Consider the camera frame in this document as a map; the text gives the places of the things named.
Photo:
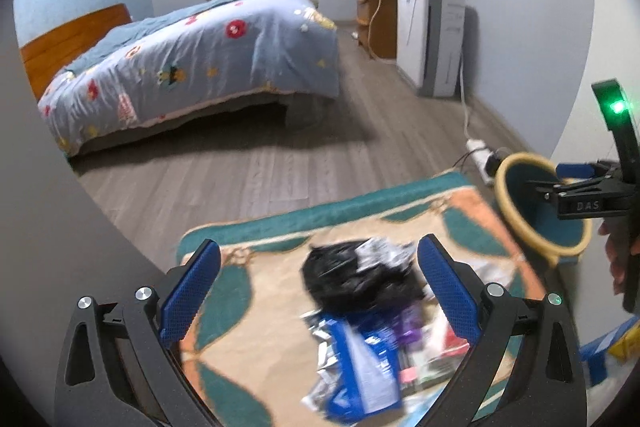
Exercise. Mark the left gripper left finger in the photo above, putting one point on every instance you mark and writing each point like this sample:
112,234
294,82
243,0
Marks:
119,365

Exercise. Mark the wooden side cabinet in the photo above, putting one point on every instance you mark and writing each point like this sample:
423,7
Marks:
377,27

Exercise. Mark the wooden headboard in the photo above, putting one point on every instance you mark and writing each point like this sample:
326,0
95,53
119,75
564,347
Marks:
44,56

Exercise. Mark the blue white snack wrapper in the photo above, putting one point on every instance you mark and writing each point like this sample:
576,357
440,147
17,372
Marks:
367,367

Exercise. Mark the white power strip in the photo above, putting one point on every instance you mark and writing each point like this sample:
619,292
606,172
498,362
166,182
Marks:
479,153

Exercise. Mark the bed with blue duvet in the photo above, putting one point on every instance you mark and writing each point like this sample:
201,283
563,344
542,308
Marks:
170,67

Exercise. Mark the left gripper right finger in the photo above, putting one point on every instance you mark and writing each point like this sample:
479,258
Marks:
546,386

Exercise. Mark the person's right hand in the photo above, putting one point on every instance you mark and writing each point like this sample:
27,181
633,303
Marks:
617,266

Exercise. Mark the black plastic bag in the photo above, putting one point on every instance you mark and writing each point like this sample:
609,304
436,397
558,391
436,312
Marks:
362,275

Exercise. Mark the yellow teal trash bin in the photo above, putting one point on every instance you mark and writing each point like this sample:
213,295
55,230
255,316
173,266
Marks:
530,218

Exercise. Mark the teal beige horse rug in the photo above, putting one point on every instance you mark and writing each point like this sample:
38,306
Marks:
259,353

